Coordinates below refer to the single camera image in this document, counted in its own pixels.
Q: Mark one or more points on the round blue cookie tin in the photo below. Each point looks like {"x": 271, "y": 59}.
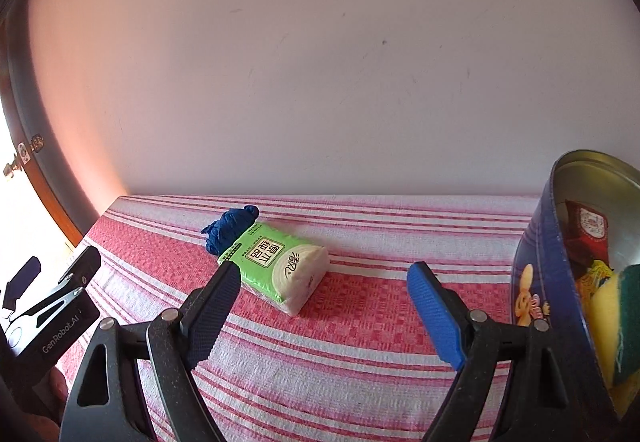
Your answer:
{"x": 545, "y": 262}

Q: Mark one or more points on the yellow snack packet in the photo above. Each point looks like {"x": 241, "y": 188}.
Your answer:
{"x": 595, "y": 279}

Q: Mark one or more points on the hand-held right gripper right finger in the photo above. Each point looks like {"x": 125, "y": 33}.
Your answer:
{"x": 435, "y": 317}

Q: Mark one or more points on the blue crumpled wrapper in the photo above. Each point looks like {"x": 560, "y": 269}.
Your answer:
{"x": 227, "y": 229}

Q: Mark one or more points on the person's left hand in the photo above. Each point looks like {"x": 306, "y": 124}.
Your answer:
{"x": 57, "y": 392}

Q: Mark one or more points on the brass door knob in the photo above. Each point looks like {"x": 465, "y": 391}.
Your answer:
{"x": 11, "y": 169}

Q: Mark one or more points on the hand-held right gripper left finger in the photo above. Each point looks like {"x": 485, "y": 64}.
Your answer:
{"x": 210, "y": 312}

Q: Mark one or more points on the red white striped tablecloth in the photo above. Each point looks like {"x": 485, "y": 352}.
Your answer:
{"x": 350, "y": 372}

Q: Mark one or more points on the red candy packet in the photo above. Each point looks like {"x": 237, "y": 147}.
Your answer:
{"x": 592, "y": 227}

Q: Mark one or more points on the yellow sponge green scourer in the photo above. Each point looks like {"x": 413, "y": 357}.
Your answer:
{"x": 602, "y": 322}

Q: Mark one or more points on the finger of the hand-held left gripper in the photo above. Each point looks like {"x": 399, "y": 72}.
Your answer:
{"x": 22, "y": 282}
{"x": 82, "y": 272}

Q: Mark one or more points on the green white tissue pack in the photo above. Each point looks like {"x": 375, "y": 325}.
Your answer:
{"x": 280, "y": 267}

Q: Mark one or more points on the metal door latch plate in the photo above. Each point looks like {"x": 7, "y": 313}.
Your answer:
{"x": 30, "y": 146}

